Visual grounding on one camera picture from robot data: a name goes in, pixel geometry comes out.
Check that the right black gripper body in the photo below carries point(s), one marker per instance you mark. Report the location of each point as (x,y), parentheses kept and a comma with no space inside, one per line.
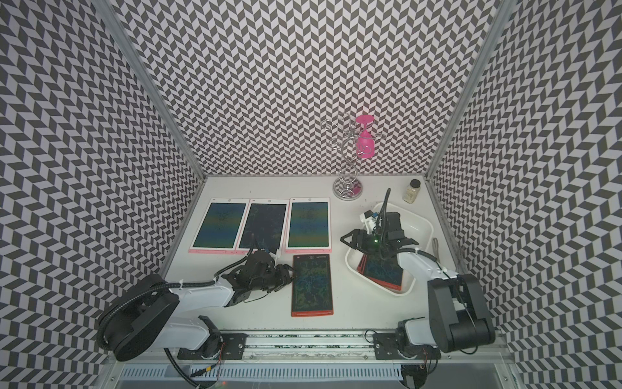
(371,243)

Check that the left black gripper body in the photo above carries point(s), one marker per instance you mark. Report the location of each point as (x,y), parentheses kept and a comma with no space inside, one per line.
(273,280)

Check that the white plastic storage tray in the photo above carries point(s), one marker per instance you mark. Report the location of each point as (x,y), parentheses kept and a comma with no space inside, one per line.
(415,226)

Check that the red writing tablet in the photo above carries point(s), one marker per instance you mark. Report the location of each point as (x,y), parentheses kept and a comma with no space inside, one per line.
(312,288)
(385,272)

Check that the pink writing tablet colourful screen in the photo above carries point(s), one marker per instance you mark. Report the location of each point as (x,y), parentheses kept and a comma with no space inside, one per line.
(220,229)

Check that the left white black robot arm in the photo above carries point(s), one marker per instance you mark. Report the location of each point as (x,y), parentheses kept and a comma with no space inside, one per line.
(156,314)

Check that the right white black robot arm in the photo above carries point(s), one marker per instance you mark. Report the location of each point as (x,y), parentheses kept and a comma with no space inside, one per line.
(458,317)

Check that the metal tongs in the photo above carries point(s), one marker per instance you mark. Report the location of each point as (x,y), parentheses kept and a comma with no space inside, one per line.
(436,249)

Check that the small glass jar black lid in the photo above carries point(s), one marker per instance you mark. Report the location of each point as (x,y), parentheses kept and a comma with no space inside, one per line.
(412,191)

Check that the pink plastic goblet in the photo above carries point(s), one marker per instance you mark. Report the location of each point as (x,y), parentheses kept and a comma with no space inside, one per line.
(365,144)

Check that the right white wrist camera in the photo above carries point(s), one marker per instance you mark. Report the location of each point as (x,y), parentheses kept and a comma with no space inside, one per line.
(371,220)

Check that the aluminium front rail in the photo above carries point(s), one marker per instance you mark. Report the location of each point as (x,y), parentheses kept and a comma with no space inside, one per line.
(344,347)

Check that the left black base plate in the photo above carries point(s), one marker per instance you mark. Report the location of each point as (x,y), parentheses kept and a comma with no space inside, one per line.
(228,346)

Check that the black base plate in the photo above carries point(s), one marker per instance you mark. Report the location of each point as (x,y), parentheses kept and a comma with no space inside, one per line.
(389,346)
(228,346)

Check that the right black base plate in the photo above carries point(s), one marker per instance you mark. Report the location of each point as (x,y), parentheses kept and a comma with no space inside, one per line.
(389,346)

